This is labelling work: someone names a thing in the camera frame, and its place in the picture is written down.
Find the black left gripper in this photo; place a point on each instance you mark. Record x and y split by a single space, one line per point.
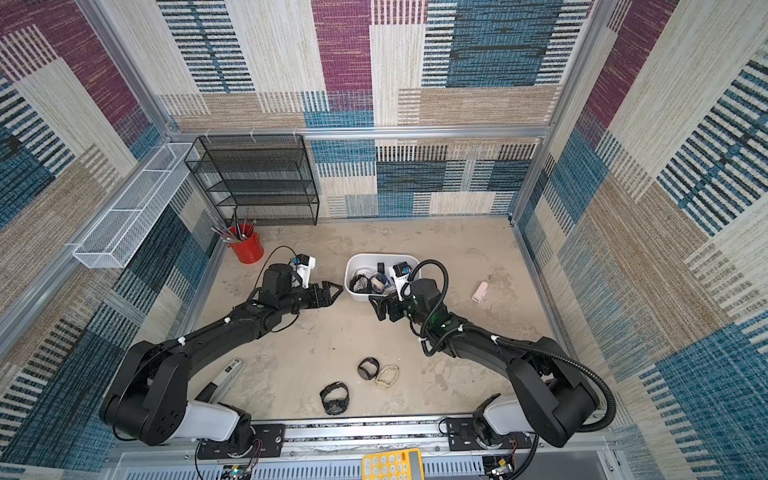
317 292

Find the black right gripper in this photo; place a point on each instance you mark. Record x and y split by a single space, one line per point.
392 305

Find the large black sport watch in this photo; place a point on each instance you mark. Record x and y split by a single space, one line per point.
360 284

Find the black slim band watch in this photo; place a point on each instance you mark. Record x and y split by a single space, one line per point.
368 368

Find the black chunky watch front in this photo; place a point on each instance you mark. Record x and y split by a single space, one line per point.
335 398

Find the translucent blue watch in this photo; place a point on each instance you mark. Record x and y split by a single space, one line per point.
378 283

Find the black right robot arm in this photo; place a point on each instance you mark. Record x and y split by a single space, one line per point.
557 395

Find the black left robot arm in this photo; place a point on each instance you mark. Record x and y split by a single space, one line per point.
148 398

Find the white plastic storage box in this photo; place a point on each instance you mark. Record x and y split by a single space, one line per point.
369 262

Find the red pen cup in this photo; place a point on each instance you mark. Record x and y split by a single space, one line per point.
249 249

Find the grey white handheld device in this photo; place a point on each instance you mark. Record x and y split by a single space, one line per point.
226 379

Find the yellow keypad pendant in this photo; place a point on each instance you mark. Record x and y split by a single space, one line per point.
404 464

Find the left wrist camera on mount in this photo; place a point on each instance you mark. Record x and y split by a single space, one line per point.
303 265

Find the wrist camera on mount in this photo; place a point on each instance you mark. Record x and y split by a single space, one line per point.
400 273
303 265

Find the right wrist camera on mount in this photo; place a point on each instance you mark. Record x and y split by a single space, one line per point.
400 273

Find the black wire shelf rack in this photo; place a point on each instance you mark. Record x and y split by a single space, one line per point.
266 180

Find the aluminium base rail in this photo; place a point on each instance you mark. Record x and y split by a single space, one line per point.
342 448

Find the white mesh wall basket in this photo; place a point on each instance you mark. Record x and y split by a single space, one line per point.
114 240

